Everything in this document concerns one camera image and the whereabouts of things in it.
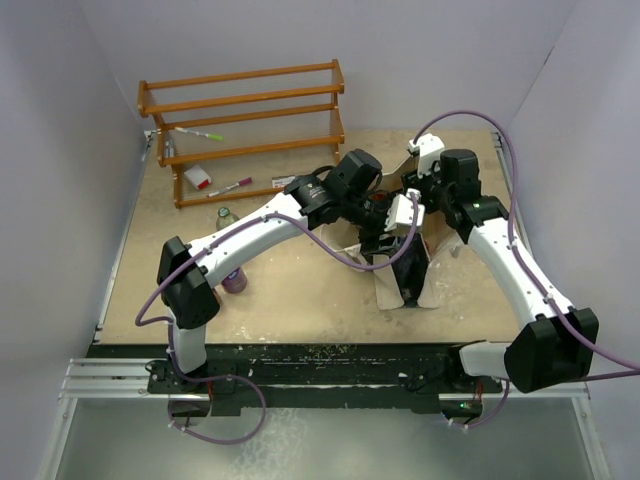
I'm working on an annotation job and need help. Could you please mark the cream canvas tote bag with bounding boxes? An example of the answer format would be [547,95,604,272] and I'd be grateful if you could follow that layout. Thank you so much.
[314,149,435,310]

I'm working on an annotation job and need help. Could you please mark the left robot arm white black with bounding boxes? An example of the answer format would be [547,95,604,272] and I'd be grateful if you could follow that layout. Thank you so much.
[152,149,423,392]

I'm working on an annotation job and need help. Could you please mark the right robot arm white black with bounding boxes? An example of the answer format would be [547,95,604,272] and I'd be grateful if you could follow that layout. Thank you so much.
[401,144,599,393]

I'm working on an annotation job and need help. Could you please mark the small white red label card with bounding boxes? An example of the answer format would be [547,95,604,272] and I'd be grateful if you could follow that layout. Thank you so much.
[271,175,296,189]

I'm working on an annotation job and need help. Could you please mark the purple capped marker pen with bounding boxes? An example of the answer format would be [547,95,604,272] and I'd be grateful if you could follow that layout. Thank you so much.
[206,177,253,198]

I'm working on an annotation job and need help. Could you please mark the clear bottle green cap left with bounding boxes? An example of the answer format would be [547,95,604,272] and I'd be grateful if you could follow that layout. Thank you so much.
[216,207,239,231]

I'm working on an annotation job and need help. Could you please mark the purple soda can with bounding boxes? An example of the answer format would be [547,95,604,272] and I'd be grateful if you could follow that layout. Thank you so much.
[221,267,248,294]

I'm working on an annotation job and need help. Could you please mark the wooden shelf rack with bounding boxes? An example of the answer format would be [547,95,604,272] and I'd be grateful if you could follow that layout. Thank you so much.
[137,59,345,208]

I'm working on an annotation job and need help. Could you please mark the green capped marker pen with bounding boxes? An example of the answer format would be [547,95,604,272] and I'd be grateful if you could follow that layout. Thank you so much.
[174,127,225,142]

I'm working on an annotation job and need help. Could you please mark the white red eraser box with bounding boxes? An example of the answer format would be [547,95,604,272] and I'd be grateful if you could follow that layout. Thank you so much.
[184,165,211,190]

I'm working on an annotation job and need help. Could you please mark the grey metal clips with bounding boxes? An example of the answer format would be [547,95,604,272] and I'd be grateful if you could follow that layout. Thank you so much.
[164,140,175,158]

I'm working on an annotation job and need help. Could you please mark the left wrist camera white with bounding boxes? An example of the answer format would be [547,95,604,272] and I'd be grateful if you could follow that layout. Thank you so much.
[384,188,425,232]

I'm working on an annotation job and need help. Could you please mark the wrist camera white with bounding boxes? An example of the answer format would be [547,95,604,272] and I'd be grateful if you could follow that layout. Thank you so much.
[407,133,445,178]
[384,188,425,232]

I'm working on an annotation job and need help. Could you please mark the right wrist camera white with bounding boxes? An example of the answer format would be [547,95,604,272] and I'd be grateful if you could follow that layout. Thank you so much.
[407,133,445,178]

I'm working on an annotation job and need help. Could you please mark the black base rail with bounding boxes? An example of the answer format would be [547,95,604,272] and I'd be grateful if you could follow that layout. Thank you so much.
[145,343,503,416]

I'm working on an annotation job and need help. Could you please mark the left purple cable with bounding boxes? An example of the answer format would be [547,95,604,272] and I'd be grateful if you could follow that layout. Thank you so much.
[135,192,420,444]

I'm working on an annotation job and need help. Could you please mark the purple cable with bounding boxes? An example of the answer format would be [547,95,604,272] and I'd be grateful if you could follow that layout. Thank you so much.
[135,192,420,444]
[412,109,640,432]

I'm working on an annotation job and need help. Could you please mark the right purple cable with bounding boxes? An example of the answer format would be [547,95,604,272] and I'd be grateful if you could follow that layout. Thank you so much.
[412,109,640,432]

